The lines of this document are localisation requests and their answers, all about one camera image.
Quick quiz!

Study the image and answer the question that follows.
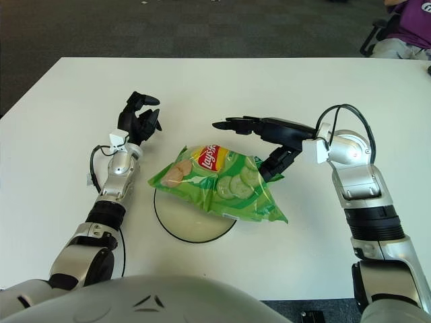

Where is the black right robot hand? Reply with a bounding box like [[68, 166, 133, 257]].
[[211, 116, 319, 182]]

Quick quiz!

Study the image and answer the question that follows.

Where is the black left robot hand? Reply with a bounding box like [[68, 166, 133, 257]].
[[117, 90, 163, 146]]

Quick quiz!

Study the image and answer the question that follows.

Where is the green potato chips bag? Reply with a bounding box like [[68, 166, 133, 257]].
[[147, 143, 290, 225]]

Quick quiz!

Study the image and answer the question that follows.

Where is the white plate with black rim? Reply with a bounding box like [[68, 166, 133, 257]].
[[153, 186, 238, 244]]

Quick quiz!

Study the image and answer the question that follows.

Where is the black office chair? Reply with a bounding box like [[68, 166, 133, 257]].
[[358, 13, 403, 57]]

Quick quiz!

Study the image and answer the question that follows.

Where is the person in purple shirt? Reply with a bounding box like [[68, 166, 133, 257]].
[[373, 0, 431, 61]]

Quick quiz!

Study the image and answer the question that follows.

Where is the grey robot torso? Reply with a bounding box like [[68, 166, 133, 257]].
[[0, 274, 287, 323]]

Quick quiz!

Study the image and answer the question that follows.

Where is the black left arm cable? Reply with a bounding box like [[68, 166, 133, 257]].
[[89, 144, 127, 279]]

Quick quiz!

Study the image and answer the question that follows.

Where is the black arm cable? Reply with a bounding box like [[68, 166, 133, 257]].
[[317, 104, 376, 166], [89, 144, 127, 279]]

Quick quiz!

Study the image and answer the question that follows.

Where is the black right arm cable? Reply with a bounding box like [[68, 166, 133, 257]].
[[317, 104, 376, 166]]

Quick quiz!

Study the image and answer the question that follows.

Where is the black bracket under table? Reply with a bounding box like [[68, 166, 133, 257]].
[[301, 311, 325, 323]]

